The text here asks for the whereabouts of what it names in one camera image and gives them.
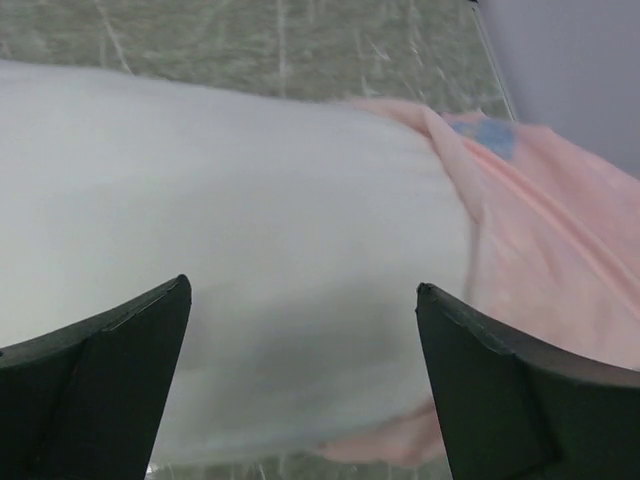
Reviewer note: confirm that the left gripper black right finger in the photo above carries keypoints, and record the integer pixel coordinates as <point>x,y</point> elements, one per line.
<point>511,406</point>

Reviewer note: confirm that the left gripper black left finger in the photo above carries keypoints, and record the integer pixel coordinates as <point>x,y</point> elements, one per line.
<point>85,401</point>

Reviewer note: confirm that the purple princess print pillowcase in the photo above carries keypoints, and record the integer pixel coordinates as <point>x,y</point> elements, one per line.
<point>517,221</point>

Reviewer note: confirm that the white pillow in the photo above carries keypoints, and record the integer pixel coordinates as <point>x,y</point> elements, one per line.
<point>303,228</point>

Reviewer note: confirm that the right side aluminium rail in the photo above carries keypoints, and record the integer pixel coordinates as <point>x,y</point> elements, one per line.
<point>489,40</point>

